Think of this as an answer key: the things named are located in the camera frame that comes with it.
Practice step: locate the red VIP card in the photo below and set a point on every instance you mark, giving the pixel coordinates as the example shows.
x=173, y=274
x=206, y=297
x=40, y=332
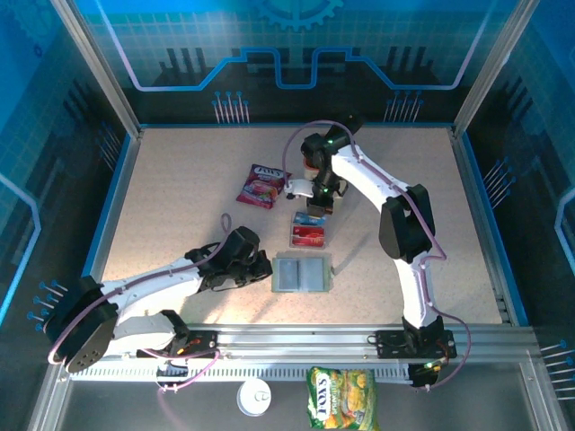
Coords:
x=307, y=237

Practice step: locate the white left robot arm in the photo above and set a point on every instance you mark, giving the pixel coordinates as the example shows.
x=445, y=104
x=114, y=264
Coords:
x=153, y=292

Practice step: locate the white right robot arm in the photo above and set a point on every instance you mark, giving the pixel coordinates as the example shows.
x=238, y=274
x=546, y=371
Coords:
x=368, y=175

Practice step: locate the clear acrylic card tray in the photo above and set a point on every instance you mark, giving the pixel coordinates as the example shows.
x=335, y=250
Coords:
x=327, y=238

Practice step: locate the purple Fox's candy bag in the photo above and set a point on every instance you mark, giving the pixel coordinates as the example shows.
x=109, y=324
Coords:
x=264, y=186

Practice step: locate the white round lid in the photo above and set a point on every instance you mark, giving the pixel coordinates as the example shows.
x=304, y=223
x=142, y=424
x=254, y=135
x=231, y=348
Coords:
x=254, y=397

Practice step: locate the green Fox's candy bag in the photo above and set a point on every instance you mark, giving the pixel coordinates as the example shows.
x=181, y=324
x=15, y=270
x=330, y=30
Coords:
x=343, y=399

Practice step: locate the aluminium front rail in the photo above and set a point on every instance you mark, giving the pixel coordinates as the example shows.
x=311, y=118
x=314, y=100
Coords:
x=292, y=341

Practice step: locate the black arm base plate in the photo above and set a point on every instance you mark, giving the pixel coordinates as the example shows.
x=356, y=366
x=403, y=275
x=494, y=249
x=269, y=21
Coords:
x=391, y=343
x=202, y=343

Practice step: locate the aluminium frame post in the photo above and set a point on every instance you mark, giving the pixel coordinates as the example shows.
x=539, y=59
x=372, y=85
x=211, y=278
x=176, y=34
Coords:
x=494, y=67
x=98, y=67

